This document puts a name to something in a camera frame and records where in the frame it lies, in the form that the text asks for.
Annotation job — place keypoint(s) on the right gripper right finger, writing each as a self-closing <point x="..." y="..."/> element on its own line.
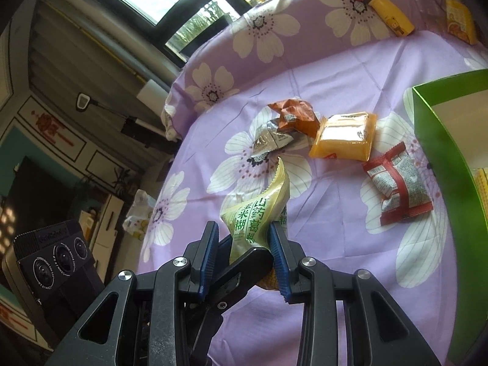
<point x="353" y="313"/>

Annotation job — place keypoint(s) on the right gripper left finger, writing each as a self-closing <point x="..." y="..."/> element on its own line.
<point x="168" y="316"/>

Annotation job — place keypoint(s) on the light green snack bag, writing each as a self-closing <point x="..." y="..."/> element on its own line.
<point x="248" y="222"/>

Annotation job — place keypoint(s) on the soda cracker packet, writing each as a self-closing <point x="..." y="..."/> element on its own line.
<point x="481" y="184"/>

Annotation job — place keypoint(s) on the white plastic bag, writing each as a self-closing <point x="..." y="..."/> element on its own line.
<point x="139" y="215"/>

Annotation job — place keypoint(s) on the red silver snack packet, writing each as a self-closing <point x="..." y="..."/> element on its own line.
<point x="396" y="177"/>

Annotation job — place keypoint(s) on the orange yellow snack packet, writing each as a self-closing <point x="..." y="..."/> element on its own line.
<point x="347" y="136"/>

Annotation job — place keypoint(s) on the silver grey snack packet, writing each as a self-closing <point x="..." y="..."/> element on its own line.
<point x="269" y="138"/>

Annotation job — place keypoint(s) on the green cardboard box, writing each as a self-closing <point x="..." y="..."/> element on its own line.
<point x="450" y="121"/>

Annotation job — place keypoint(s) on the brown orange snack bag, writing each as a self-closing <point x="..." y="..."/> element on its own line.
<point x="296" y="114"/>

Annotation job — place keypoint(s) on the purple floral bed sheet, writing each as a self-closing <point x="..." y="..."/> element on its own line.
<point x="252" y="99"/>

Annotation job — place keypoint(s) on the yellow drink bottle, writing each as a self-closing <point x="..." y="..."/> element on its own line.
<point x="392" y="16"/>

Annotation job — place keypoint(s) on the yellow juice carton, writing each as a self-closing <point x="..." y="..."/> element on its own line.
<point x="460" y="22"/>

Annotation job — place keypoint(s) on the clear plastic water bottle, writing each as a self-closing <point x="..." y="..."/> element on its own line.
<point x="431" y="14"/>

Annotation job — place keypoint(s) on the black tracking camera unit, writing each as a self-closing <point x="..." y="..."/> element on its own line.
<point x="50" y="264"/>

